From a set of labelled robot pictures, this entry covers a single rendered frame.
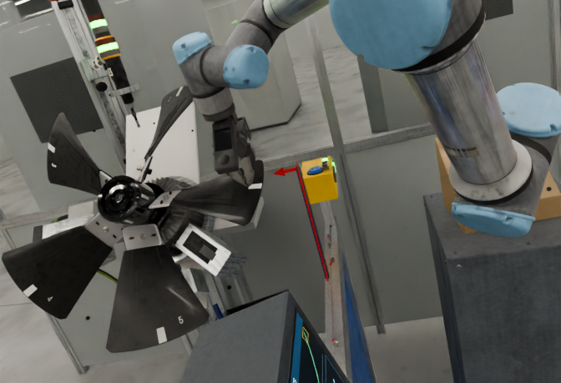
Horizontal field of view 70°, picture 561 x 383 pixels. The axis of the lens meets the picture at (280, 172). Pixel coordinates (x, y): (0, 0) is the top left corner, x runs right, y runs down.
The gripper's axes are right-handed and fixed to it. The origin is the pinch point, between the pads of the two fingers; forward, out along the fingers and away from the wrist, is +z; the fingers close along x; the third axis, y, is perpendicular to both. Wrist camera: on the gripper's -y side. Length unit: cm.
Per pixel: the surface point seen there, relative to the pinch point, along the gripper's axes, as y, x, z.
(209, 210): -6.3, 8.8, 0.6
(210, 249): -3.7, 14.9, 15.7
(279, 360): -57, -17, -26
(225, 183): 3.9, 6.4, 1.4
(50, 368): 42, 176, 139
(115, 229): -0.7, 37.9, 5.1
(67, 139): 18, 50, -14
